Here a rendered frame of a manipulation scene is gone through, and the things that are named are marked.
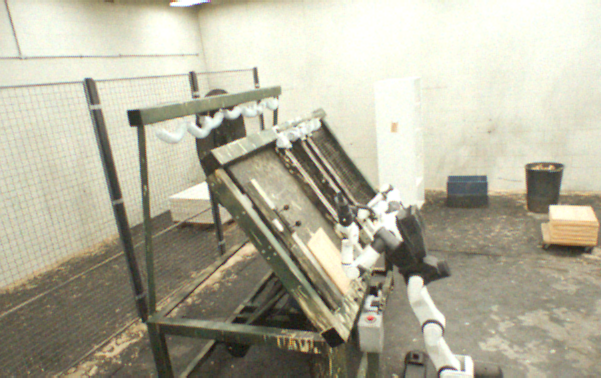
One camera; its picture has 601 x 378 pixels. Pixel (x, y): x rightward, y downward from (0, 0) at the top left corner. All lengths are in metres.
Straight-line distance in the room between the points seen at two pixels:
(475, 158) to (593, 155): 1.69
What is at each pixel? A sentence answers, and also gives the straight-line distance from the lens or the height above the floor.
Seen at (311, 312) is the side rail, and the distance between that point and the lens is 2.52.
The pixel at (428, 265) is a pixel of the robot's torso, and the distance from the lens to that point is 2.78.
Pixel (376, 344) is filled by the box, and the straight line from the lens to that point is 2.53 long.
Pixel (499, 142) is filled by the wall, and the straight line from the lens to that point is 7.92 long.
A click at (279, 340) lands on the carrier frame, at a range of 2.72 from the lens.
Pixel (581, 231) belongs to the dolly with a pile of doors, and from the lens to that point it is 5.70.
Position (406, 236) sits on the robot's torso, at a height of 1.29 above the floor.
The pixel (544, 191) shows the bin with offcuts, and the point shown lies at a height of 0.32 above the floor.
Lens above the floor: 2.29
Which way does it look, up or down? 16 degrees down
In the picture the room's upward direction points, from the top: 6 degrees counter-clockwise
